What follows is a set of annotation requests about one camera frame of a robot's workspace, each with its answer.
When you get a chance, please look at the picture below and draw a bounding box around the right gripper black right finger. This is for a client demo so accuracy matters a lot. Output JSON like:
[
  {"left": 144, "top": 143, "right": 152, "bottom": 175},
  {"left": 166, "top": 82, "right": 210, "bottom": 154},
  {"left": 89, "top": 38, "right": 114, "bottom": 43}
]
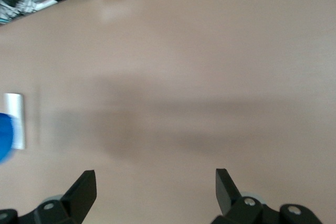
[{"left": 211, "top": 168, "right": 323, "bottom": 224}]

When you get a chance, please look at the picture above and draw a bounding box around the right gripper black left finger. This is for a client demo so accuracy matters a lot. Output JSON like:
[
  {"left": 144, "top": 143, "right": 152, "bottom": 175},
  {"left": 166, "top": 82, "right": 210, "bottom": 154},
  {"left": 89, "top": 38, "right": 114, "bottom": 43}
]
[{"left": 0, "top": 170, "right": 97, "bottom": 224}]

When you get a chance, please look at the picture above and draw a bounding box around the blue microfibre towel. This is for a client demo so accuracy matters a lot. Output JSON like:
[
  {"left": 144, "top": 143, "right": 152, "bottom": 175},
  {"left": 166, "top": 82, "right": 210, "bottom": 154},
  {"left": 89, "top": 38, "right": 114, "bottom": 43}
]
[{"left": 0, "top": 112, "right": 14, "bottom": 166}]

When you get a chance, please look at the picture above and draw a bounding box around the white towel rack stand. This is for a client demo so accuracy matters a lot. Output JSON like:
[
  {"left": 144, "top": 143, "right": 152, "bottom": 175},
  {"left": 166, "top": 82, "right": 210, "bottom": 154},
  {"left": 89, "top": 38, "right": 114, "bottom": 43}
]
[{"left": 4, "top": 93, "right": 27, "bottom": 151}]

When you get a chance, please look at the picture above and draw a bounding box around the brown paper table cover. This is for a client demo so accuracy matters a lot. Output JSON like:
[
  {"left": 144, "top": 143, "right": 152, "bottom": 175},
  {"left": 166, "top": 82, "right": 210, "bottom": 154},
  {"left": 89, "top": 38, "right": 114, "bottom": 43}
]
[{"left": 0, "top": 0, "right": 336, "bottom": 224}]

